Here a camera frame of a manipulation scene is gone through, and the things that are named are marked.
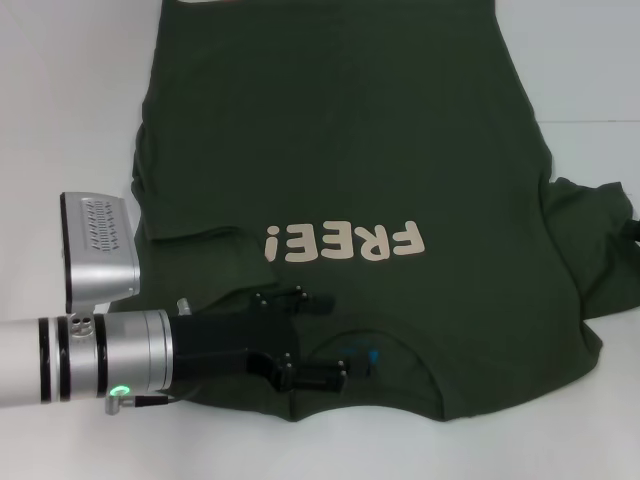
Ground dark green FREE! t-shirt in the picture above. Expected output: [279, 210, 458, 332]
[128, 0, 639, 425]

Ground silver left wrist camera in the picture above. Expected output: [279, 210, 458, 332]
[58, 191, 143, 321]

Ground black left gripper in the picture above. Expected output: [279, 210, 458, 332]
[169, 285, 374, 394]

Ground dark left wrist cable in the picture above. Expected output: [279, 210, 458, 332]
[130, 390, 199, 404]

